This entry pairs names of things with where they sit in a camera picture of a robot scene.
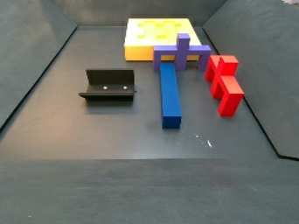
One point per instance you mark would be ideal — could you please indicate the yellow slotted board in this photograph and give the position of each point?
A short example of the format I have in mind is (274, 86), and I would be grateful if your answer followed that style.
(150, 32)

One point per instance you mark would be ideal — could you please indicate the blue long block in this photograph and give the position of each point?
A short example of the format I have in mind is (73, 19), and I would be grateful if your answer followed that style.
(171, 106)

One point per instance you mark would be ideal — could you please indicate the purple cross-shaped block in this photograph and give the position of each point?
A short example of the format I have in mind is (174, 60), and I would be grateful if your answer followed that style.
(182, 50)

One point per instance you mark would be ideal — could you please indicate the red cross-shaped block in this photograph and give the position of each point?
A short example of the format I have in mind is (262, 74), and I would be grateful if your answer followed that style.
(225, 86)

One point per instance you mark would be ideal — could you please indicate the black metal bracket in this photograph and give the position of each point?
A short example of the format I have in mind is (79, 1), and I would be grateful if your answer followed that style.
(110, 84)

